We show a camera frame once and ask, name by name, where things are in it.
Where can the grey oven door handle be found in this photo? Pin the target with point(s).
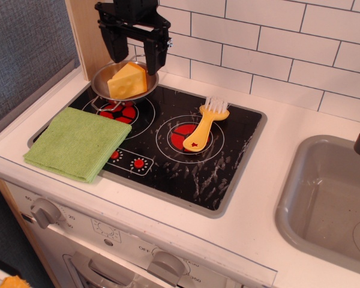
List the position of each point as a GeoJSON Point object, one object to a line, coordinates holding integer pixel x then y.
{"type": "Point", "coordinates": [101, 272]}

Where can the small stainless steel pan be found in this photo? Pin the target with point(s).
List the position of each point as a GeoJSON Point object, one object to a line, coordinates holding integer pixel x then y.
{"type": "Point", "coordinates": [100, 87]}

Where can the yellow toy cheese wedge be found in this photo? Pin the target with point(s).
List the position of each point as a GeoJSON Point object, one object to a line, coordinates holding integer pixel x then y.
{"type": "Point", "coordinates": [129, 81]}

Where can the yellow dish brush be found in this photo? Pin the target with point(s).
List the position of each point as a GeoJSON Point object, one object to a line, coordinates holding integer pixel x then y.
{"type": "Point", "coordinates": [214, 109]}

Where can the grey left oven knob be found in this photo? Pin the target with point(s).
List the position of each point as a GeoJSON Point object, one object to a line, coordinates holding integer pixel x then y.
{"type": "Point", "coordinates": [45, 212]}

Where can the black toy stovetop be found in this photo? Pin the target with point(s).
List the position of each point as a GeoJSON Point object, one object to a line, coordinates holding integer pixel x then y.
{"type": "Point", "coordinates": [152, 158]}

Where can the grey oven knob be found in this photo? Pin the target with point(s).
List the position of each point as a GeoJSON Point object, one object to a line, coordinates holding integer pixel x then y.
{"type": "Point", "coordinates": [45, 212]}
{"type": "Point", "coordinates": [166, 267]}

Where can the grey right oven knob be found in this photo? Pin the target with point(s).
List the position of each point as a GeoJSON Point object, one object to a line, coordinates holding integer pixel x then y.
{"type": "Point", "coordinates": [166, 267]}

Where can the orange object at corner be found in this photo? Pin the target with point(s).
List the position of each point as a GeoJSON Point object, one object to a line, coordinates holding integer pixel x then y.
{"type": "Point", "coordinates": [14, 282]}

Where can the wooden side panel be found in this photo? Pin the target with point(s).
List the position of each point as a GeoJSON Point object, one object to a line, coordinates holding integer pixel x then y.
{"type": "Point", "coordinates": [90, 46]}

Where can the grey sink basin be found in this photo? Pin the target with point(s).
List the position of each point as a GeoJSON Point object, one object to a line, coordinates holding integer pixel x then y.
{"type": "Point", "coordinates": [319, 209]}

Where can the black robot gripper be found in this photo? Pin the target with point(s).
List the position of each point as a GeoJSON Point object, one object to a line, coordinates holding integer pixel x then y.
{"type": "Point", "coordinates": [135, 19]}

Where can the green folded cloth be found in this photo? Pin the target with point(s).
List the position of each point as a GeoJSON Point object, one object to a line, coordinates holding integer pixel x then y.
{"type": "Point", "coordinates": [77, 144]}

